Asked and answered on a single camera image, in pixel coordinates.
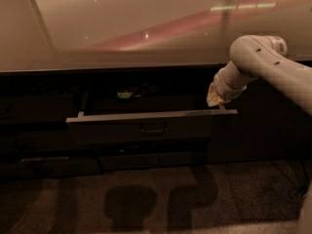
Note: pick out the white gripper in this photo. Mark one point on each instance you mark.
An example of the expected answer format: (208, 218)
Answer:
(224, 86)

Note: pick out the dark drawer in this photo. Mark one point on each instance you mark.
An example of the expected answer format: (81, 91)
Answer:
(46, 141)
(107, 120)
(36, 109)
(166, 146)
(49, 167)
(151, 160)

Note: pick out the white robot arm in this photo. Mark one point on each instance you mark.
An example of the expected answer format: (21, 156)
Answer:
(264, 57)

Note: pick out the dark cabinet door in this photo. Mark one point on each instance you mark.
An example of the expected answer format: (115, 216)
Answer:
(267, 126)

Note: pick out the green snack packet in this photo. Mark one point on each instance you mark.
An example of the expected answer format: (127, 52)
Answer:
(124, 95)

